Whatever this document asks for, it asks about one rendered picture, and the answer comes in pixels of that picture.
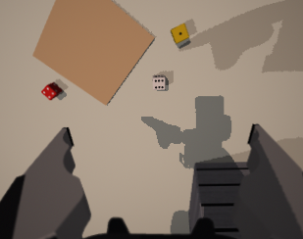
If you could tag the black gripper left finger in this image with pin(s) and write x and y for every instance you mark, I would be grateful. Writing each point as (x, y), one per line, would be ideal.
(47, 201)

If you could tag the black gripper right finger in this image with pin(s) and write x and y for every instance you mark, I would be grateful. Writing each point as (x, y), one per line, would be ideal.
(269, 201)

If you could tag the red die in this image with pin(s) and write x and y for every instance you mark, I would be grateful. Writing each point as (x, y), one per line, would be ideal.
(51, 90)

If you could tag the white die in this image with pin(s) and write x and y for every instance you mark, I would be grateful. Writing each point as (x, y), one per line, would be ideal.
(159, 82)

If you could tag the tan flat mat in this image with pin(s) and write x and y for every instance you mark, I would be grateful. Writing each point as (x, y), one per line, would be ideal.
(92, 43)

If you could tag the yellow die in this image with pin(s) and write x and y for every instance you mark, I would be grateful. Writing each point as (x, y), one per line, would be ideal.
(179, 33)

